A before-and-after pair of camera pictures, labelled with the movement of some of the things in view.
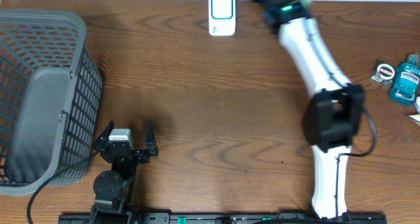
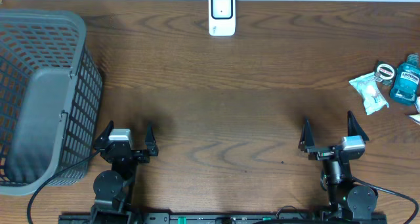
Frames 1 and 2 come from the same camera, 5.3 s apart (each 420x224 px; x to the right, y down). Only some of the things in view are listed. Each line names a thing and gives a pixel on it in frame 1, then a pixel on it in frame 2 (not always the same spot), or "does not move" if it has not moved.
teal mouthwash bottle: x=405 y=87 does not move
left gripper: x=149 y=141 does not move
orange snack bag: x=416 y=117 -> x=409 y=109
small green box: x=384 y=72 does not move
